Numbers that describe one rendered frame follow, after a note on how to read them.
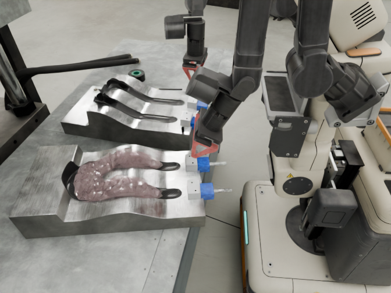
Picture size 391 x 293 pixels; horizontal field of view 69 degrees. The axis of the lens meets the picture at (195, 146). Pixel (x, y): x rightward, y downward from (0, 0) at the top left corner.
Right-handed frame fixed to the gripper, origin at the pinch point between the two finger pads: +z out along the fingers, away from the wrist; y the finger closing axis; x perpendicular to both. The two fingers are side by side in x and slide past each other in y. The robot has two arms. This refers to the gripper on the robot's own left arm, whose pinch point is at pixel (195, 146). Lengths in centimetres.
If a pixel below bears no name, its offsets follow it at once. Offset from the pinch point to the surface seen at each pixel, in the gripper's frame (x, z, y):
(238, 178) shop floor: 67, 78, -74
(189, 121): 0.7, 8.7, -21.0
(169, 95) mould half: -7.0, 15.8, -41.2
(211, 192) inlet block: 10.1, 9.2, 5.7
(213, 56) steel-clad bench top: 12, 16, -94
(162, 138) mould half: -5.2, 18.4, -18.2
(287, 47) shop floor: 129, 47, -286
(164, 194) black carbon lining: -1.3, 16.8, 5.8
